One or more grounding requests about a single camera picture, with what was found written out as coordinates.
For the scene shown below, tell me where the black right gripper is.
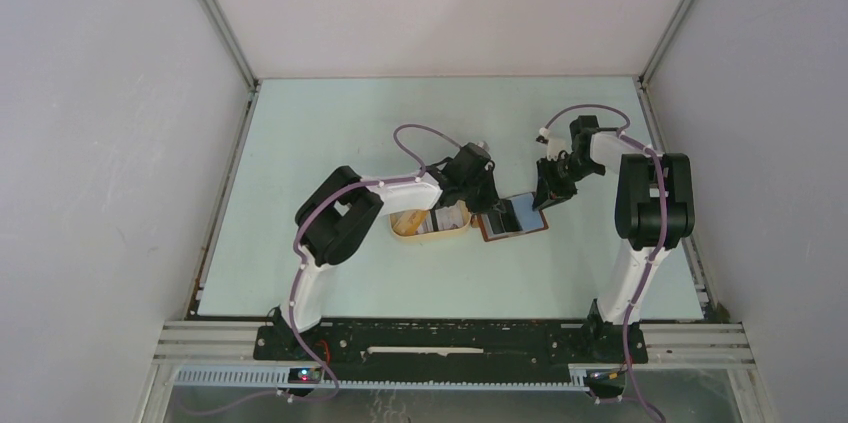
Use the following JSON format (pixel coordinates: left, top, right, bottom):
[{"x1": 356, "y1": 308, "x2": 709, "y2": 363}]
[{"x1": 531, "y1": 155, "x2": 603, "y2": 210}]

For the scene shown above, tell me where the brown leather card holder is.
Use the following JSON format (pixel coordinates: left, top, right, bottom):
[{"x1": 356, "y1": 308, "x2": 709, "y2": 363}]
[{"x1": 476, "y1": 192, "x2": 549, "y2": 242}]

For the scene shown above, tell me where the orange VIP card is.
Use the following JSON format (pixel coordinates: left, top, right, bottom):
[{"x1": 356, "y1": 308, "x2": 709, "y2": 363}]
[{"x1": 390, "y1": 210, "x2": 428, "y2": 237}]

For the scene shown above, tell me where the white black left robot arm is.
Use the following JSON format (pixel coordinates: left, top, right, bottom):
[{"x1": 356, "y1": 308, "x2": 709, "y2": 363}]
[{"x1": 277, "y1": 143, "x2": 502, "y2": 360}]

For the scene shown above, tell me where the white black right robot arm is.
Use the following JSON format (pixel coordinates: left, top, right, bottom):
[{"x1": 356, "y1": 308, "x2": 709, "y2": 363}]
[{"x1": 533, "y1": 115, "x2": 695, "y2": 361}]

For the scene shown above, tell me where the beige plastic card tray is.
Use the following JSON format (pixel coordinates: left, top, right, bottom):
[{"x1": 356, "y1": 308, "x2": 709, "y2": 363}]
[{"x1": 389, "y1": 201, "x2": 472, "y2": 243}]

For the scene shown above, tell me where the stack of white cards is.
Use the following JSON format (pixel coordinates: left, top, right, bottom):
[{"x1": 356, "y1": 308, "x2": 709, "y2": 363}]
[{"x1": 416, "y1": 201, "x2": 468, "y2": 235}]

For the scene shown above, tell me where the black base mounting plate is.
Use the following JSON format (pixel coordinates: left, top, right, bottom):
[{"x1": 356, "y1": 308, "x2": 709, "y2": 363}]
[{"x1": 253, "y1": 316, "x2": 648, "y2": 384}]

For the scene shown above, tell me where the aluminium frame rail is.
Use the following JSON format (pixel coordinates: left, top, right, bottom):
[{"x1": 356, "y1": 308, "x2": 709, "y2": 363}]
[{"x1": 154, "y1": 319, "x2": 755, "y2": 391}]

